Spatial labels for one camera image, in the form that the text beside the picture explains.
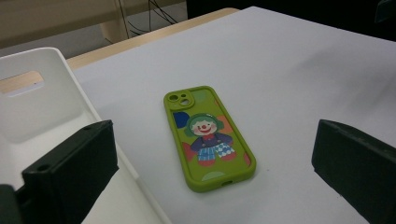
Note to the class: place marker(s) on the white table cover sheet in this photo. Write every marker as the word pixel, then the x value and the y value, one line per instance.
pixel 280 77

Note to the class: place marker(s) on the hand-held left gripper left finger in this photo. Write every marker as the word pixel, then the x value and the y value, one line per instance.
pixel 68 174

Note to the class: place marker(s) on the beige wooden desk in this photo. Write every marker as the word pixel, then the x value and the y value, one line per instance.
pixel 46 18

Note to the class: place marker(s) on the white plastic storage bin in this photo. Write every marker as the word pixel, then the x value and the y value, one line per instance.
pixel 46 105

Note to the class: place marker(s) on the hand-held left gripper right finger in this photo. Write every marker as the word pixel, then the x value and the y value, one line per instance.
pixel 358 168

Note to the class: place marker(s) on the black curtain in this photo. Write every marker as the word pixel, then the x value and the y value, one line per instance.
pixel 280 12

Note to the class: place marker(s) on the green clown phone case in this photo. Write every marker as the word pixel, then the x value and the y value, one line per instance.
pixel 211 155

